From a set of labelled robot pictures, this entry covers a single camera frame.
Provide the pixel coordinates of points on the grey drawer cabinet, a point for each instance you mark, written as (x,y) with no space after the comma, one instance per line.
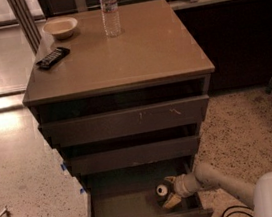
(154,60)

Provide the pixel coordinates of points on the black snack bar packet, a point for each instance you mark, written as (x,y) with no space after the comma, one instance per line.
(52,58)

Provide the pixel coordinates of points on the white ceramic bowl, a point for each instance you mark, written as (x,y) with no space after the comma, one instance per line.
(60,28)

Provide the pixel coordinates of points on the grey top drawer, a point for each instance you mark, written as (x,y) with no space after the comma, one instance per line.
(125,122)

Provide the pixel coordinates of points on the grey middle drawer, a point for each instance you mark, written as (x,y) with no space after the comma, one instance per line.
(133,156)

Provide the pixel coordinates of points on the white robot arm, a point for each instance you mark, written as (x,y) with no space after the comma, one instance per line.
(257,197)

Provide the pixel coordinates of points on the clear plastic water bottle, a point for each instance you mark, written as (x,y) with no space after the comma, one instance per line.
(110,17)

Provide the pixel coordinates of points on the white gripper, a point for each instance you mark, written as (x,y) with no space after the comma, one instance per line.
(181,186)

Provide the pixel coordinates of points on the grey open bottom drawer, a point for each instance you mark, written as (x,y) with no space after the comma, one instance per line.
(131,192)

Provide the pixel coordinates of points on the orange soda can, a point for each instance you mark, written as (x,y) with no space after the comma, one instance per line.
(162,192)

